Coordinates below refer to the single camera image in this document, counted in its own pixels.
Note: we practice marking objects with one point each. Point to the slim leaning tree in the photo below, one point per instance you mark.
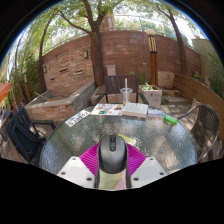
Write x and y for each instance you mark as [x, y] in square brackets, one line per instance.
[180, 50]

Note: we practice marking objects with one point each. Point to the concrete planter with plant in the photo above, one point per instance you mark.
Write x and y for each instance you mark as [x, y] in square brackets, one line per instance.
[151, 96]

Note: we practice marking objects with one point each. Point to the thin blue booklet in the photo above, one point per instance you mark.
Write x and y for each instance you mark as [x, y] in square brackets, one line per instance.
[155, 113]

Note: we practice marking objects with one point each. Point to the forked tree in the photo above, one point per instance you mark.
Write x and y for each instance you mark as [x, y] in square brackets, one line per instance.
[97, 60]

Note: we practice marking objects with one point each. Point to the grey wall utility box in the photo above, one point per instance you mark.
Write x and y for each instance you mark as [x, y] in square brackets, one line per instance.
[111, 70]

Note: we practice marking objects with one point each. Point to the curved wooden bench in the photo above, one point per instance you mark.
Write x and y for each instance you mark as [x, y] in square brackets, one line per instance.
[200, 93]

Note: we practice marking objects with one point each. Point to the dark grey computer mouse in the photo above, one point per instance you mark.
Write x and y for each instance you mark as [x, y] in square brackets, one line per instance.
[112, 155]

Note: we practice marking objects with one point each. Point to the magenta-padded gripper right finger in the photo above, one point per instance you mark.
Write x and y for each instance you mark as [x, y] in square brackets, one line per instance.
[137, 160]

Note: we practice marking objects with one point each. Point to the black slatted chair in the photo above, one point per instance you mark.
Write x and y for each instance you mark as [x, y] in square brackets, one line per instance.
[23, 136]

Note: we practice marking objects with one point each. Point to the stone raised garden bed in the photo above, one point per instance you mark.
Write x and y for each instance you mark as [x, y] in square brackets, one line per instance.
[60, 106]

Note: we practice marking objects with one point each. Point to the brown wicker metal chair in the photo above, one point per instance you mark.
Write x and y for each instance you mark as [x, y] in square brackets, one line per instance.
[206, 130]

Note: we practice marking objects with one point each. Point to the beige stone block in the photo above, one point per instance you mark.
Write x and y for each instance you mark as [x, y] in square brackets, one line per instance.
[98, 93]
[166, 80]

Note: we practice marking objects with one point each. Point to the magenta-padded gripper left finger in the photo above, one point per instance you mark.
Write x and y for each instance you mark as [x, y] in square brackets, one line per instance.
[87, 160]

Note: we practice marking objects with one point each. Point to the dark wall lamp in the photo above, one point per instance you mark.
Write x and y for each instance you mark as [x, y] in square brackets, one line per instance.
[86, 54]
[44, 69]

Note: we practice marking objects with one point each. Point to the thick pale book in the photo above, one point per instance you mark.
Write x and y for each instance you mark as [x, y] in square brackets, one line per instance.
[135, 110]

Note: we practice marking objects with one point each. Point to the dark wooden slatted chair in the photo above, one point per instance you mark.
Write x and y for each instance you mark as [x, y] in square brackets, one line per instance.
[115, 83]

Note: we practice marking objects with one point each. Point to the clear plastic cup with straw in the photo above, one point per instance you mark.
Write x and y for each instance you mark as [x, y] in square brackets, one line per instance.
[126, 96]

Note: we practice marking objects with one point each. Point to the colourful open magazine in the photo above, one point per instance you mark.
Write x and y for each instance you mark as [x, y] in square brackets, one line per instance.
[106, 109]

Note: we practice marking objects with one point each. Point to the wooden garden lamp post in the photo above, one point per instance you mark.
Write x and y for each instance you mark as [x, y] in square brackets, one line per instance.
[152, 56]

